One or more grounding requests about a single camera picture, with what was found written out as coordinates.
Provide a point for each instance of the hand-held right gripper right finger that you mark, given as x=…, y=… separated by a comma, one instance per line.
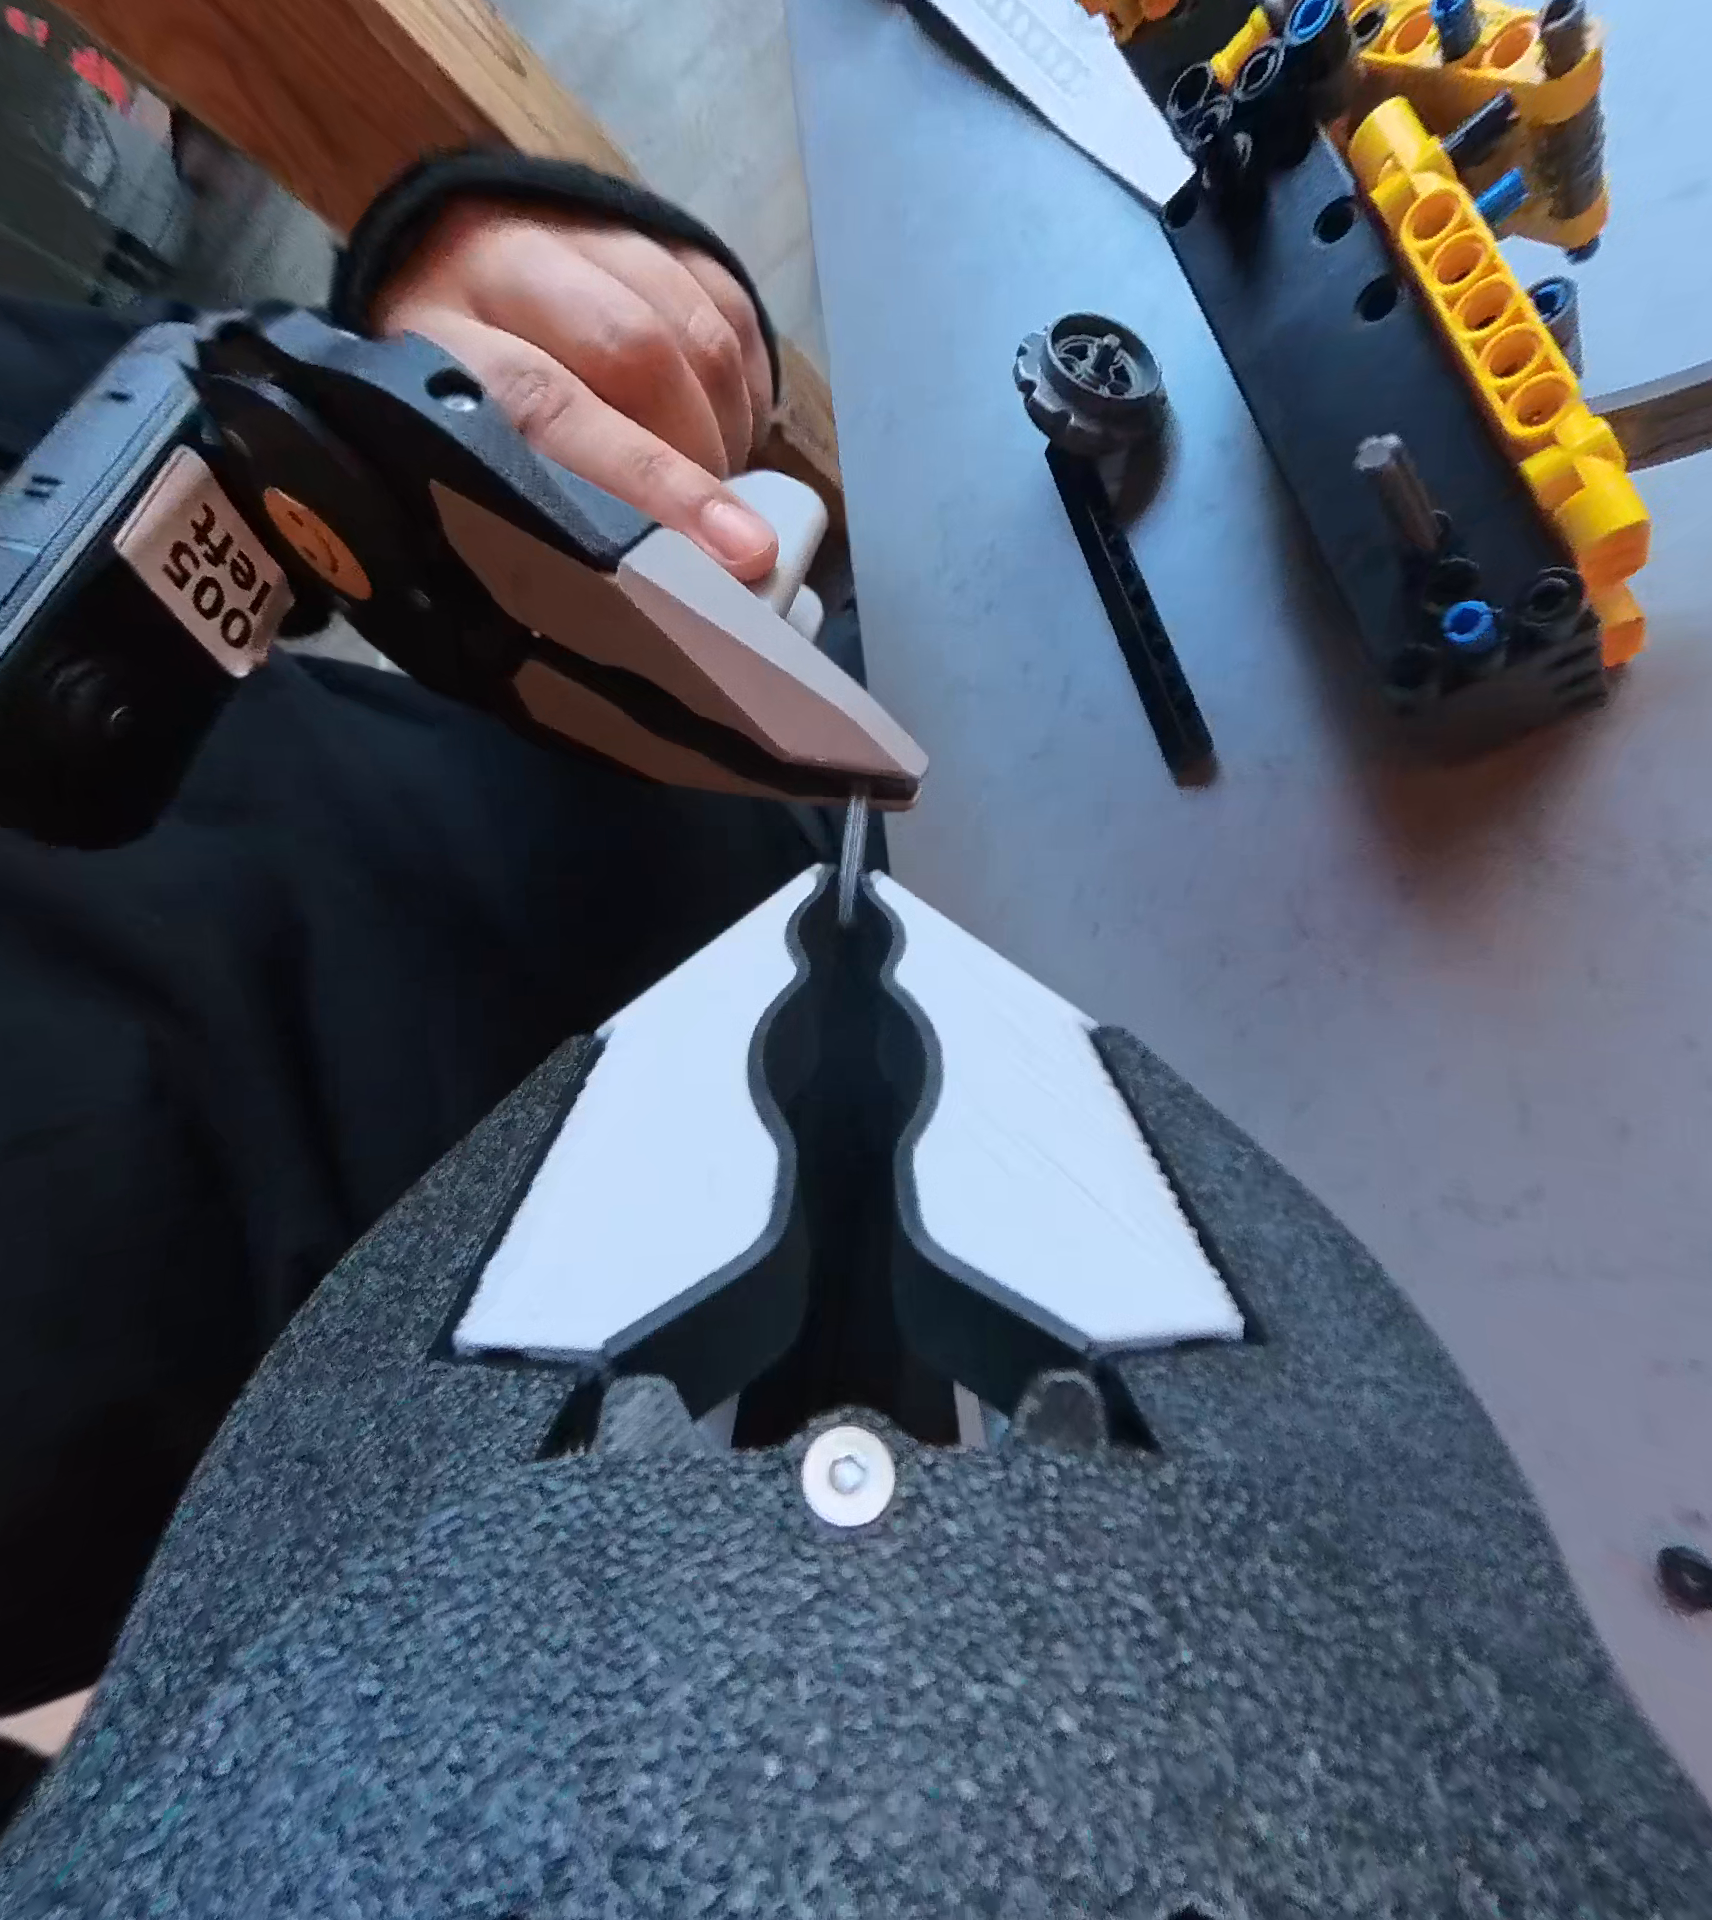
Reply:
x=1067, y=1184

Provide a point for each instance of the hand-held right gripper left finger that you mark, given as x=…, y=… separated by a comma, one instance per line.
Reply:
x=631, y=1170

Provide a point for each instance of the black gear wheel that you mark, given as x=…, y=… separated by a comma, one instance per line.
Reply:
x=1097, y=375

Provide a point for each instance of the dark grey axle rod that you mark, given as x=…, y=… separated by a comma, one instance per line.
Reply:
x=850, y=854

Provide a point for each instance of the small black round piece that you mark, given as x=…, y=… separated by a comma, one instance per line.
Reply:
x=1671, y=1568

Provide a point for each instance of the long black holed beam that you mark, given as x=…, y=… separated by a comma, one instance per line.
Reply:
x=1140, y=630

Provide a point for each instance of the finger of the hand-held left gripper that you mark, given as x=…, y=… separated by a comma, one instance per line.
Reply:
x=647, y=728
x=751, y=645

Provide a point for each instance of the grey desk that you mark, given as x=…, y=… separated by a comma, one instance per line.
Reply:
x=1397, y=1050

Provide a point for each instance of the yellow toy brick vehicle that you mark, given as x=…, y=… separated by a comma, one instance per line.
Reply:
x=1321, y=375

